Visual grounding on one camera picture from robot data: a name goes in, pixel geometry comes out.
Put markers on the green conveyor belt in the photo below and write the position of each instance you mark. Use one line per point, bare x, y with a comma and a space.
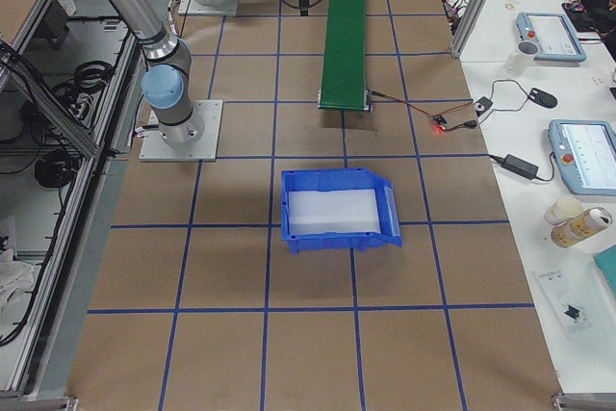
343, 80

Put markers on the small sensor board red LED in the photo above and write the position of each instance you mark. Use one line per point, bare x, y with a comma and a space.
439, 123

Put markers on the blue plastic bin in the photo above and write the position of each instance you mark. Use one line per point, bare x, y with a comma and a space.
336, 179

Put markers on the white mug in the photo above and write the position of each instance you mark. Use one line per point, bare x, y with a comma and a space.
522, 57

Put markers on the white foam sheet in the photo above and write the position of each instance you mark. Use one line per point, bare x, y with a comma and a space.
344, 211

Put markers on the teach pendant far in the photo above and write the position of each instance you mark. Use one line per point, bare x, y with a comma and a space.
553, 34

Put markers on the teach pendant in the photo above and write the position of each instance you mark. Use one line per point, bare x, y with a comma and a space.
585, 155
553, 34

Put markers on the black computer mouse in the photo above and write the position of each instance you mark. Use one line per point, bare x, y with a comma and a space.
542, 98

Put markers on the black power adapter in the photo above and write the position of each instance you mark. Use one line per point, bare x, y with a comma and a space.
520, 167

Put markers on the teach pendant near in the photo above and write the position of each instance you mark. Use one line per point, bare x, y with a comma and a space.
585, 155

